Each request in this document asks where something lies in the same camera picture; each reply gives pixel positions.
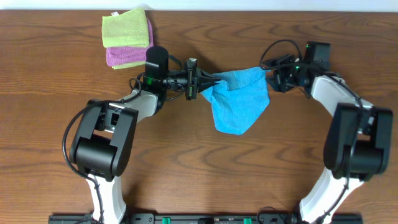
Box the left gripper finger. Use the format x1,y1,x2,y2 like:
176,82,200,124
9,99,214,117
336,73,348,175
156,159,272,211
197,69,221,83
197,82,218,93

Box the blue microfiber cloth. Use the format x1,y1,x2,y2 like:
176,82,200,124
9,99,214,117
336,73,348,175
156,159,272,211
201,67,270,135

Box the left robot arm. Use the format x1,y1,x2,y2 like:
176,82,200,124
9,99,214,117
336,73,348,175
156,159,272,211
63,46,219,223

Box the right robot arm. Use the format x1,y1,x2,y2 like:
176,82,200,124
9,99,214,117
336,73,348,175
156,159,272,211
257,42,394,223

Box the bottom green folded cloth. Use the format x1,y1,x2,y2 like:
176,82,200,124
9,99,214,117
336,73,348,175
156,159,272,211
111,55,147,70

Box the green folded cloth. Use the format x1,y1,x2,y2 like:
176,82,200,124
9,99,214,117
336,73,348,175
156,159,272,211
101,8,150,48
111,55,147,70

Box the top green folded cloth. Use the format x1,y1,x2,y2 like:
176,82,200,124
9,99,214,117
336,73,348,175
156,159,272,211
101,8,150,48

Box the purple folded cloth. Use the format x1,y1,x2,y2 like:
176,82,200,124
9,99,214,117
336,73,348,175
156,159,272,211
106,19,154,66

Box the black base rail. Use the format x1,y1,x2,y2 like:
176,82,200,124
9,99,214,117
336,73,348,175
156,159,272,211
48,212,364,224

